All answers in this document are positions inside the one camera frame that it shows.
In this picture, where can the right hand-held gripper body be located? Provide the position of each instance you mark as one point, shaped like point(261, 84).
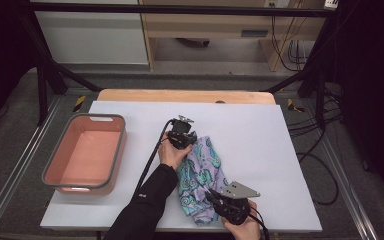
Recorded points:
point(235, 210)

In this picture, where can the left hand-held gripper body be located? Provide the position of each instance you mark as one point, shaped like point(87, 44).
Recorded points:
point(180, 131)

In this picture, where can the seahorse print baby swimsuit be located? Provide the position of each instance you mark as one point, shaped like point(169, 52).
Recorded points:
point(200, 166)

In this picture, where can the pink basket with grey rim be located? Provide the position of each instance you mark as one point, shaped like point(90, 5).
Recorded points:
point(86, 156)

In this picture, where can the person's left hand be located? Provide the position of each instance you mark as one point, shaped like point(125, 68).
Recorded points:
point(170, 156)

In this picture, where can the person's right hand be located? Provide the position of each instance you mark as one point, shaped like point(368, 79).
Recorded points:
point(246, 231)

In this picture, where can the wooden table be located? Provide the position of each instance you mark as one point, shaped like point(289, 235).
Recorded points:
point(180, 96)

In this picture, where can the white board sheet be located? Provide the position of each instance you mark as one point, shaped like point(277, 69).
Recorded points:
point(273, 133)

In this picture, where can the swivel chair base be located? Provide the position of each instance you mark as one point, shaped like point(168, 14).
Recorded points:
point(193, 42)

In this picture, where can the yellow black tape strip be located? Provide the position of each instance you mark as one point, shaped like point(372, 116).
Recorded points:
point(79, 103)
point(293, 106)

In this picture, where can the wooden desk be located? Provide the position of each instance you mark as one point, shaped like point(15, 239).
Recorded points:
point(206, 25)

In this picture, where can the white cabinet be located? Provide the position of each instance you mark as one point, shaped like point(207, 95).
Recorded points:
point(93, 40)

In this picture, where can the black curtain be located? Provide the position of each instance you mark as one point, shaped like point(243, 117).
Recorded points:
point(0, 50)
point(373, 83)

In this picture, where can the white power strip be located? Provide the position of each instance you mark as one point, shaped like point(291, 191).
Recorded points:
point(330, 4)

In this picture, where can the aluminium floor rail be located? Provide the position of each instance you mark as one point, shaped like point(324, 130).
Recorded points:
point(351, 200)
point(23, 166)

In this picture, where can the black metal frame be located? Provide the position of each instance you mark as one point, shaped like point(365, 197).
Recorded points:
point(180, 9)

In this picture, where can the white wall outlet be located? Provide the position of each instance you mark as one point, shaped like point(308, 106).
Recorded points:
point(276, 3)

